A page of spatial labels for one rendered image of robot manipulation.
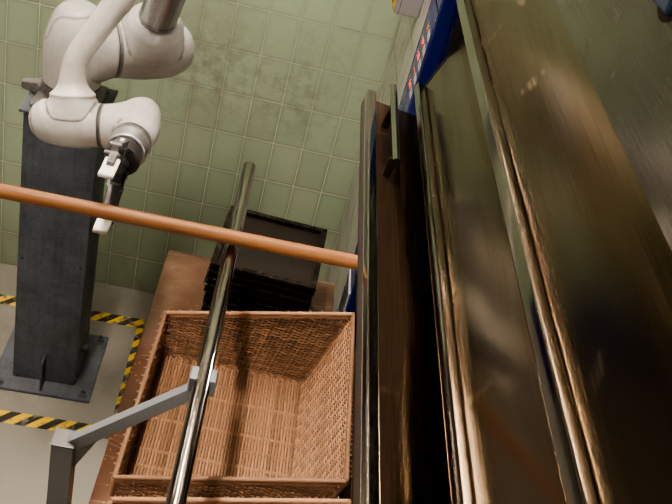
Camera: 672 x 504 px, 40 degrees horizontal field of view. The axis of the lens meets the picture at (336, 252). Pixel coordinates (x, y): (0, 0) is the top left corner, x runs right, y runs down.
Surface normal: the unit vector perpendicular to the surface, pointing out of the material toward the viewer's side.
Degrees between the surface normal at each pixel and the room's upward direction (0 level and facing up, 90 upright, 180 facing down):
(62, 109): 64
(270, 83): 90
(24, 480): 0
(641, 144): 90
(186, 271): 0
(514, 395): 70
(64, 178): 90
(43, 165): 90
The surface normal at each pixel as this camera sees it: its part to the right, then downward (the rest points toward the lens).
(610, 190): -0.83, -0.47
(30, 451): 0.23, -0.79
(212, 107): -0.03, 0.58
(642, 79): -0.97, -0.21
